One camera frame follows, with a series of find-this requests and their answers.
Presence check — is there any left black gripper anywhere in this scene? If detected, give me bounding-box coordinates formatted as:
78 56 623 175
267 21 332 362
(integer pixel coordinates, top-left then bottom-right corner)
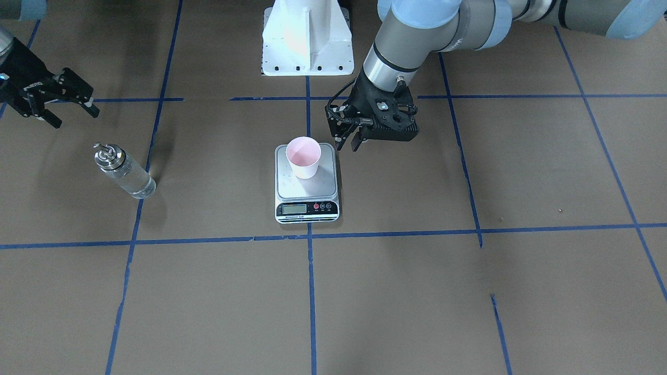
324 78 402 152

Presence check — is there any glass sauce bottle steel top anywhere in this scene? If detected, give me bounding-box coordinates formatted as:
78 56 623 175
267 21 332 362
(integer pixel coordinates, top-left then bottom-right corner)
93 142 156 199

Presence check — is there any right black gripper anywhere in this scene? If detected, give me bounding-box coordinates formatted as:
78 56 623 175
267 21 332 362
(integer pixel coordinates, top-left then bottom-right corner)
1 37 100 129

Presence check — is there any digital kitchen scale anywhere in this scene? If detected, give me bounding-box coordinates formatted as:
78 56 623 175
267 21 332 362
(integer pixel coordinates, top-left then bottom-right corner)
275 143 341 224

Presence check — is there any black wrist cable left arm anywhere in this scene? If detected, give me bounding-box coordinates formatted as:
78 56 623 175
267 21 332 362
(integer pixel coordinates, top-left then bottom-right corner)
326 78 373 139

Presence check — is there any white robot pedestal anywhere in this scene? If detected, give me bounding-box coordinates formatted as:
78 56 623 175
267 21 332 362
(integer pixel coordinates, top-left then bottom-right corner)
261 1 354 77

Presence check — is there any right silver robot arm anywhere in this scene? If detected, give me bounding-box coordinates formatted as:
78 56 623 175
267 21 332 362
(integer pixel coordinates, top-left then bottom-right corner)
1 24 100 129

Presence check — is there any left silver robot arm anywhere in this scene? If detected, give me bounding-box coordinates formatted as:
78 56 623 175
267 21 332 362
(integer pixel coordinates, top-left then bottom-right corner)
325 1 666 151

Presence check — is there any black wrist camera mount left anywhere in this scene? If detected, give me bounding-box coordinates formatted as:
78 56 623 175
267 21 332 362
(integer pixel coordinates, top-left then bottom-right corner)
361 81 419 142

